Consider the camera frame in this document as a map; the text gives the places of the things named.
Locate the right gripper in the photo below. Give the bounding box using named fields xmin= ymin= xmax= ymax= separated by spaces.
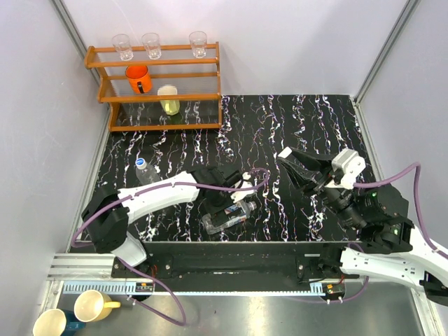
xmin=276 ymin=146 xmax=365 ymax=230

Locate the labelled clear plastic bottle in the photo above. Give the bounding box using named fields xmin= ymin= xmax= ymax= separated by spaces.
xmin=202 ymin=200 xmax=257 ymax=235

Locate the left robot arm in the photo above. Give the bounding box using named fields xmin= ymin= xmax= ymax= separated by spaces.
xmin=81 ymin=167 xmax=253 ymax=277

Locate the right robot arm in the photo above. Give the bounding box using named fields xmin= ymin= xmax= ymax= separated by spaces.
xmin=277 ymin=147 xmax=447 ymax=306

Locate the pale yellow cup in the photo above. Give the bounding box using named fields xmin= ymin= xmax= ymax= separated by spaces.
xmin=157 ymin=85 xmax=180 ymax=116

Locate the wooden three-tier rack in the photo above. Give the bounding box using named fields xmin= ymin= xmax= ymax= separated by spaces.
xmin=84 ymin=42 xmax=223 ymax=132

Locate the orange mug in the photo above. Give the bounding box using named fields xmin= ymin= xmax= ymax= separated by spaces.
xmin=125 ymin=65 xmax=153 ymax=95

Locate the yellow mug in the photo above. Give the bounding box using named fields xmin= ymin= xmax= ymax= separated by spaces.
xmin=73 ymin=290 xmax=121 ymax=323

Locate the right drinking glass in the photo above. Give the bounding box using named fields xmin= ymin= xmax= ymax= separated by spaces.
xmin=189 ymin=31 xmax=207 ymax=59

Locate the drinking glass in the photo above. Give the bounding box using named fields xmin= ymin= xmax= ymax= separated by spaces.
xmin=141 ymin=33 xmax=162 ymax=60
xmin=189 ymin=31 xmax=207 ymax=59
xmin=112 ymin=34 xmax=134 ymax=61

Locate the middle drinking glass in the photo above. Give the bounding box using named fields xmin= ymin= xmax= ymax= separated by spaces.
xmin=141 ymin=33 xmax=162 ymax=60

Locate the left drinking glass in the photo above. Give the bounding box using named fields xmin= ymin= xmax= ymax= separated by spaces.
xmin=112 ymin=34 xmax=134 ymax=61

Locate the dark blue mug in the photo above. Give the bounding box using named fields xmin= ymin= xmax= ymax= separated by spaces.
xmin=32 ymin=309 xmax=86 ymax=336

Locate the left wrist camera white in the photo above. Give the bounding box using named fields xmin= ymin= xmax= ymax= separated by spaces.
xmin=230 ymin=169 xmax=265 ymax=203

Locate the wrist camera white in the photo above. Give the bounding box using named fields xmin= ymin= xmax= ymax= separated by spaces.
xmin=327 ymin=148 xmax=366 ymax=190
xmin=230 ymin=169 xmax=265 ymax=203

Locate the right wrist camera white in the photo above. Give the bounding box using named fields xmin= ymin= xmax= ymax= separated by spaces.
xmin=327 ymin=148 xmax=366 ymax=190

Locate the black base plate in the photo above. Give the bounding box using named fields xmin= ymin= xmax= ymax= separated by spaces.
xmin=68 ymin=239 xmax=370 ymax=293

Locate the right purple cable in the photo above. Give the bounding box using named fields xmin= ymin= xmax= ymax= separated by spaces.
xmin=286 ymin=162 xmax=448 ymax=304

